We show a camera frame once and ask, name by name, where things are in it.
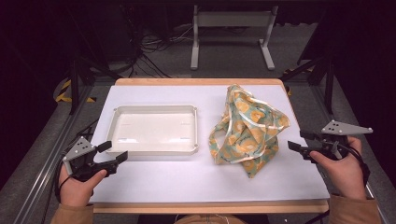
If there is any green orange patterned bag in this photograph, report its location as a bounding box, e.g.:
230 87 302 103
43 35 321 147
208 83 291 179

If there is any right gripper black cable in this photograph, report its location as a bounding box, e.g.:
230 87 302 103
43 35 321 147
341 143 372 189

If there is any person's left hand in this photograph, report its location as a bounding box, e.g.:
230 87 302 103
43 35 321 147
58 169 108 208

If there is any person's torso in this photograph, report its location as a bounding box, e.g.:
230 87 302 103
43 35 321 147
173 214 250 224

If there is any person's right hand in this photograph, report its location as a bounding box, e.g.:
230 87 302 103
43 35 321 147
309 135 368 201

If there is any black metal stand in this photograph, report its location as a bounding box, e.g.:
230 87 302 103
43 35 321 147
280 55 336 115
65 55 123 116

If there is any white plastic tray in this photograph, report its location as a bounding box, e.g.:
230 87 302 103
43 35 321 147
106 105 200 157

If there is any white metal stand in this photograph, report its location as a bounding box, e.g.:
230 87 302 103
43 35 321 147
190 4 279 72

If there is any bundle of black floor cables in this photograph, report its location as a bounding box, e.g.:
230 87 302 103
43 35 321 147
117 23 194 79

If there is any wooden table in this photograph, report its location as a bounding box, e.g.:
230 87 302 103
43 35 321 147
92 77 331 215

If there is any white table mat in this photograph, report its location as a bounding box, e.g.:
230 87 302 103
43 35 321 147
89 84 331 204

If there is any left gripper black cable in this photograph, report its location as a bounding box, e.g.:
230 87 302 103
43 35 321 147
53 148 73 203

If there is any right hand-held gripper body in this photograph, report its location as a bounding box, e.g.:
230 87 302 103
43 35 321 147
310 119 374 161

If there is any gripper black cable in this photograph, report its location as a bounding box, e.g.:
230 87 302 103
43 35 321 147
53 148 73 203
341 143 372 189

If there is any aluminium rail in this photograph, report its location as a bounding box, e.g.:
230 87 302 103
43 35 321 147
311 84 390 224
13 83 95 224

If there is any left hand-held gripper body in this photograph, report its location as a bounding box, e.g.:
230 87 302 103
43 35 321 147
62 135 119 183

